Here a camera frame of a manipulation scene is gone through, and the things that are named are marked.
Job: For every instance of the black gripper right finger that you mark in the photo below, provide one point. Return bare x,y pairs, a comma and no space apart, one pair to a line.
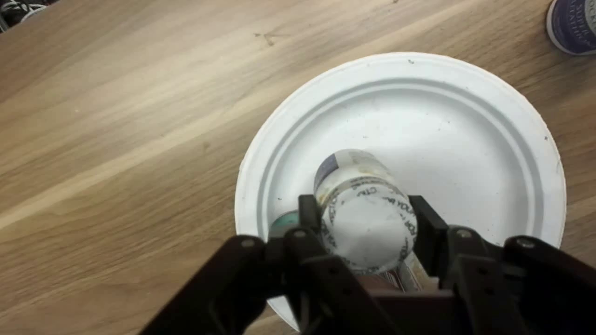
430,243

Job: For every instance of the small green label can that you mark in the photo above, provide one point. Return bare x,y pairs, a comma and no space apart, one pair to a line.
281,224

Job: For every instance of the white pill bottle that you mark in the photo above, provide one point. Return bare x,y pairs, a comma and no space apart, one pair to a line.
570,27
367,221

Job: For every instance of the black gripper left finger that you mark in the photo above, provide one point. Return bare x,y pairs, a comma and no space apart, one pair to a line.
309,215

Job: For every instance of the white paper plate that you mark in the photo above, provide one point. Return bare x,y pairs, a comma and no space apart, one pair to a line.
447,131

